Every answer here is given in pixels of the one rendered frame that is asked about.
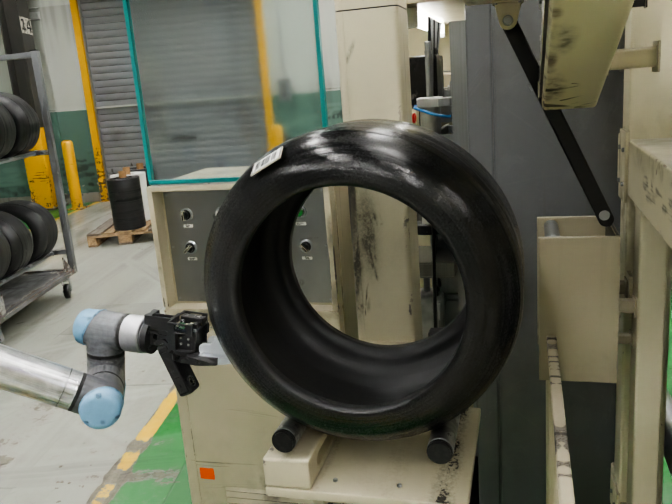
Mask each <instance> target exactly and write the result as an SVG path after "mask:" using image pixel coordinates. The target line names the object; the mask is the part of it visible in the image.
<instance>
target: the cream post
mask: <svg viewBox="0 0 672 504"><path fill-rule="evenodd" d="M334 5H335V11H336V13H335V18H336V29H335V31H336V32H337V46H338V59H339V73H340V87H341V100H342V114H343V122H346V121H352V120H360V119H388V120H396V121H402V122H407V123H411V124H412V105H411V84H410V64H409V43H408V23H407V10H406V9H407V2H406V0H334ZM348 196H349V210H350V224H351V238H352V246H353V265H354V279H355V292H356V306H357V320H358V334H359V340H362V341H390V342H415V341H418V340H421V339H423V331H422V310H421V290H420V269H419V249H418V228H417V212H416V211H414V210H413V209H412V208H410V207H409V206H407V205H405V204H404V203H402V202H400V201H398V200H396V199H394V198H392V197H390V196H388V195H385V194H383V193H380V192H377V191H373V190H370V189H365V188H360V187H352V186H348Z"/></svg>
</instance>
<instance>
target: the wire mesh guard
mask: <svg viewBox="0 0 672 504"><path fill-rule="evenodd" d="M547 353H548V366H549V379H550V380H546V504H575V497H574V489H573V480H572V471H571V462H570V454H569V445H568V436H567V427H566V418H565V410H564V401H563V392H562V383H561V375H560V366H559V357H558V348H557V339H556V336H555V335H547Z"/></svg>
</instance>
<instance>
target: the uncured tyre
mask: <svg viewBox="0 0 672 504"><path fill-rule="evenodd" d="M282 146H283V150H282V155H281V158H280V159H278V160H277V161H275V162H274V163H272V164H270V165H269V166H267V167H266V168H264V169H262V170H261V171H259V172H258V173H256V174H254V175H253V176H251V172H252V169H253V166H254V164H255V163H256V162H258V161H259V160H261V159H263V158H264V157H266V156H267V155H269V154H271V153H272V152H274V151H275V150H277V149H278V148H280V147H282ZM329 186H352V187H360V188H365V189H370V190H373V191H377V192H380V193H383V194H385V195H388V196H390V197H392V198H394V199H396V200H398V201H400V202H402V203H404V204H405V205H407V206H409V207H410V208H412V209H413V210H414V211H416V212H417V213H418V214H420V215H421V216H422V217H423V218H424V219H425V220H426V221H427V222H429V223H430V224H431V226H432V227H433V228H434V229H435V230H436V231H437V232H438V233H439V235H440V236H441V237H442V239H443V240H444V241H445V243H446V244H447V246H448V248H449V249H450V251H451V253H452V255H453V257H454V259H455V261H456V263H457V266H458V268H459V271H460V274H461V277H462V281H463V285H464V291H465V298H466V304H465V306H464V307H463V309H462V310H461V311H460V312H459V314H458V315H457V316H456V317H455V318H454V319H453V320H452V321H451V322H450V323H449V324H448V325H446V326H445V327H444V328H442V329H441V330H439V331H438V332H436V333H434V334H433V335H431V336H429V337H426V338H424V339H421V340H418V341H415V342H411V343H406V344H398V345H382V344H374V343H369V342H365V341H362V340H358V339H356V338H353V337H351V336H349V335H347V334H345V333H343V332H341V331H339V330H338V329H336V328H335V327H333V326H332V325H330V324H329V323H328V322H327V321H326V320H324V319H323V318H322V317H321V316H320V315H319V314H318V313H317V312H316V310H315V309H314V308H313V307H312V306H311V304H310V303H309V301H308V300H307V298H306V297H305V295H304V293H303V291H302V289H301V287H300V285H299V283H298V280H297V277H296V274H295V270H294V266H293V260H292V237H293V231H294V226H295V223H296V219H297V217H298V214H299V212H300V210H301V208H302V206H303V204H304V203H305V201H306V199H307V198H308V197H309V195H310V194H311V193H312V192H313V190H314V189H317V188H322V187H329ZM204 290H205V298H206V304H207V308H208V313H209V316H210V320H211V323H212V326H213V329H214V331H215V334H216V336H217V339H218V341H219V343H220V345H221V347H222V349H223V351H224V353H225V354H226V356H227V358H228V359H229V361H230V362H231V364H232V365H233V367H234V368H235V370H236V371H237V372H238V374H239V375H240V376H241V377H242V379H243V380H244V381H245V382H246V383H247V384H248V385H249V387H250V388H251V389H252V390H253V391H254V392H255V393H256V394H258V395H259V396H260V397H261V398H262V399H263V400H264V401H265V402H267V403H268V404H269V405H271V406H272V407H273V408H275V409H276V410H277V411H279V412H280V413H282V414H283V415H285V416H287V417H288V418H290V419H292V420H294V421H296V422H297V423H299V424H302V425H304V426H306V427H308V428H311V429H313V430H316V431H318V432H321V433H324V434H328V435H331V436H335V437H340V438H345V439H351V440H360V441H387V440H396V439H402V438H407V437H411V436H415V435H419V434H422V433H425V432H427V431H430V430H432V429H435V428H437V427H439V426H441V425H443V424H445V423H447V422H449V421H450V420H452V419H454V418H455V417H457V416H458V415H460V414H461V413H462V412H464V411H465V410H466V409H468V408H469V407H470V406H471V405H472V404H473V403H475V402H476V401H477V400H478V399H479V398H480V397H481V396H482V395H483V394H484V393H485V392H486V391H487V390H488V388H489V387H490V386H491V385H492V384H493V382H494V381H495V380H496V378H497V377H498V376H499V374H500V373H501V371H502V370H503V368H504V366H505V365H506V363H507V361H508V359H509V357H510V355H511V353H512V351H513V348H514V346H515V343H516V340H517V337H518V334H519V330H520V326H521V321H522V315H523V307H524V250H523V243H522V238H521V234H520V230H519V226H518V223H517V220H516V217H515V215H514V212H513V210H512V208H511V206H510V204H509V202H508V200H507V198H506V196H505V194H504V193H503V191H502V189H501V188H500V186H499V185H498V183H497V182H496V181H495V179H494V178H493V177H492V175H491V174H490V173H489V172H488V171H487V170H486V169H485V167H484V166H483V165H482V164H481V163H480V162H479V161H478V160H477V159H475V158H474V157H473V156H472V155H471V154H470V153H468V152H467V151H466V150H465V149H463V148H462V147H460V146H459V145H458V144H456V143H454V142H453V141H451V140H450V139H448V138H446V137H444V136H442V135H440V134H438V133H436V132H434V131H432V130H429V129H427V128H424V127H421V126H418V125H414V124H411V123H407V122H402V121H396V120H388V119H360V120H352V121H346V122H342V123H338V124H334V125H331V126H328V127H324V128H321V129H318V130H314V131H311V132H308V133H304V134H302V135H299V136H296V137H294V138H292V139H289V140H287V141H285V142H283V143H281V144H279V145H278V146H276V147H274V148H273V149H271V150H270V151H268V152H267V153H265V154H264V155H263V156H261V157H260V158H259V159H258V160H256V161H255V162H254V163H253V164H252V165H251V166H250V167H249V168H248V169H247V170H246V171H245V172H244V173H243V174H242V175H241V176H240V177H239V179H238V180H237V181H236V182H235V184H234V185H233V187H232V188H231V190H230V191H229V193H228V194H227V196H226V198H225V199H224V201H223V203H222V205H221V207H220V208H219V210H218V212H217V215H216V217H215V219H214V222H213V224H212V227H211V230H210V233H209V237H208V241H207V246H206V251H205V259H204Z"/></svg>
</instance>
